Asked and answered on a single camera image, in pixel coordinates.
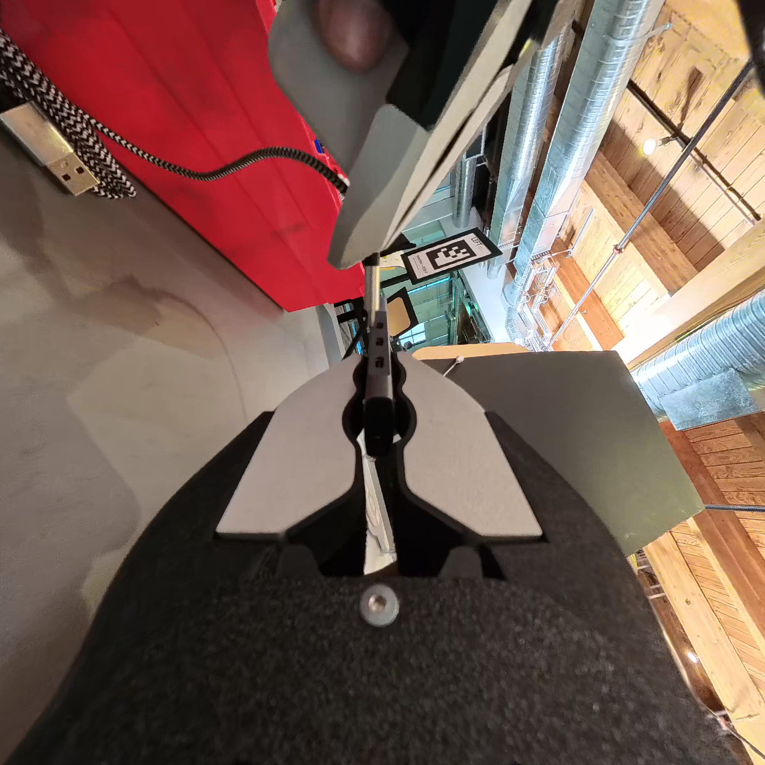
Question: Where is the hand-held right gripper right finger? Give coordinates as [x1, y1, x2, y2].
[393, 353, 543, 577]

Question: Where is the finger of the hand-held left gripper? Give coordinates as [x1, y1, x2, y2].
[328, 66, 516, 270]
[394, 0, 577, 247]

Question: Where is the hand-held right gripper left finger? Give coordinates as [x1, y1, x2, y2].
[215, 355, 367, 576]

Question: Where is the dark grey usb hub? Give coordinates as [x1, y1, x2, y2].
[342, 311, 398, 458]

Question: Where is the red plastic bin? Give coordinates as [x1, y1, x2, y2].
[0, 0, 367, 313]

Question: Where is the black white braided usb cable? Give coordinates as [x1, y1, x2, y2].
[0, 27, 383, 324]

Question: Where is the marker sign on stand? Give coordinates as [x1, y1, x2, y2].
[394, 227, 504, 286]

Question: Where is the wood-framed black board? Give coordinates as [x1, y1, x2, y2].
[412, 342, 706, 557]

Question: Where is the metal sprinkler pipe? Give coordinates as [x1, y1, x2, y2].
[547, 60, 754, 353]

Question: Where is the round silver ventilation duct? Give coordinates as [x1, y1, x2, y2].
[487, 36, 565, 279]

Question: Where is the foil-wrapped ventilation duct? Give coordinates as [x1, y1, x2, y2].
[514, 0, 665, 335]

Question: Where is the large ribbed ventilation duct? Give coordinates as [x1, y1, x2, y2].
[630, 293, 765, 432]

